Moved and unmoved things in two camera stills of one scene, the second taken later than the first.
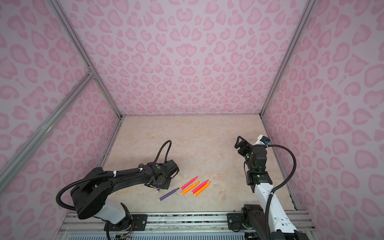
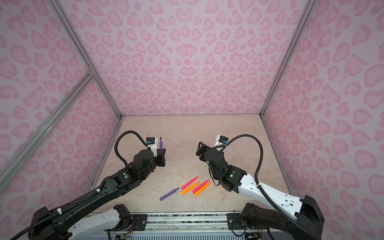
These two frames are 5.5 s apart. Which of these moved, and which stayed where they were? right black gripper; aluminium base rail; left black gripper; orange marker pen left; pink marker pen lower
Moved: right black gripper; left black gripper
Stayed: pink marker pen lower; aluminium base rail; orange marker pen left
